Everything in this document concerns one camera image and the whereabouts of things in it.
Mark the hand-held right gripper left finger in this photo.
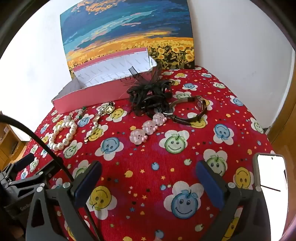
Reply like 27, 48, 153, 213
26, 161, 103, 241

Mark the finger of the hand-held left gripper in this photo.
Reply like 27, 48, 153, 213
9, 170, 54, 189
4, 153, 36, 178

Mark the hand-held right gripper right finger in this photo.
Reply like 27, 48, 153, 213
196, 160, 272, 241

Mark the white pearl bracelet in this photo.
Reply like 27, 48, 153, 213
48, 115, 78, 152

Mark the brown strap wristwatch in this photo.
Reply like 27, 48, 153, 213
164, 95, 210, 126

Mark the gold and pearl bracelet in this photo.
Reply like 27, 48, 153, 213
83, 101, 115, 142

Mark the pink flower hair clip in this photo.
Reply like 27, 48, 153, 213
130, 113, 168, 145

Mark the pink cardboard box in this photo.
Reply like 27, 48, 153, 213
51, 47, 160, 115

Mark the black ribbon hair clip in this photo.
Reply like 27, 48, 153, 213
127, 67, 176, 117

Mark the wooden cabinet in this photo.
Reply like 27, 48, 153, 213
0, 111, 31, 172

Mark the smartphone in grey case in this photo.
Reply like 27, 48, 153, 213
252, 153, 291, 210

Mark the red smiley printed cloth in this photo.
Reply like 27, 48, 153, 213
16, 66, 278, 241

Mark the green bead earring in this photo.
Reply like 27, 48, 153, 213
73, 106, 87, 121

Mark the wooden door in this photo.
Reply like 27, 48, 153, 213
265, 47, 296, 159

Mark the sunflower field painting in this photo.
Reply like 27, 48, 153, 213
60, 0, 195, 78

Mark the black cable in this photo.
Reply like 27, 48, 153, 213
0, 115, 103, 241

